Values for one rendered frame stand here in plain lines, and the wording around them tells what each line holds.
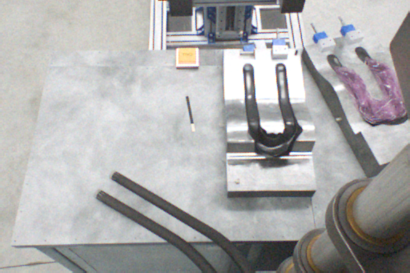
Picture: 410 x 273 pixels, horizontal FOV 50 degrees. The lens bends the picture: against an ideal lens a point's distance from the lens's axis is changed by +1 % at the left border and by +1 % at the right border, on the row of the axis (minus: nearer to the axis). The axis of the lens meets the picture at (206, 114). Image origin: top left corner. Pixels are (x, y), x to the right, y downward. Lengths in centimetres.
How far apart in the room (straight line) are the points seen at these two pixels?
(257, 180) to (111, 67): 67
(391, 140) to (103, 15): 199
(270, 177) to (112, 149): 51
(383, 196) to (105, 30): 244
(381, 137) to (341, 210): 83
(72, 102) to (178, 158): 42
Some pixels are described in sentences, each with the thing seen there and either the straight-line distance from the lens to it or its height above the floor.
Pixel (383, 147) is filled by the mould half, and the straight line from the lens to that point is 139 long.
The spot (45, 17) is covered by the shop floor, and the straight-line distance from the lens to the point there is 297.
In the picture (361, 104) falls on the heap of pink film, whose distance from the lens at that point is 145.
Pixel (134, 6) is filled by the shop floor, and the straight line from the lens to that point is 289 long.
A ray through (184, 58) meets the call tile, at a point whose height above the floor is 84.
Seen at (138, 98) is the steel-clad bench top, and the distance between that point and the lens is 152.
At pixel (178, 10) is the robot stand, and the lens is 180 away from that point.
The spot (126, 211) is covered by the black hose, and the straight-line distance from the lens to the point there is 130.
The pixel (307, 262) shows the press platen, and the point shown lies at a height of 129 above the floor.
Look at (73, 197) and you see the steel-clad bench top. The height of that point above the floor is 80.
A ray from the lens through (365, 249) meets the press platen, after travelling 58.
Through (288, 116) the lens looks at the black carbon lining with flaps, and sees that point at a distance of 136.
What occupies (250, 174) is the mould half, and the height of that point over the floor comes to 86.
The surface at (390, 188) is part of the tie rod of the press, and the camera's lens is 48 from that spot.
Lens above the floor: 208
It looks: 61 degrees down
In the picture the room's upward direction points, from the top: straight up
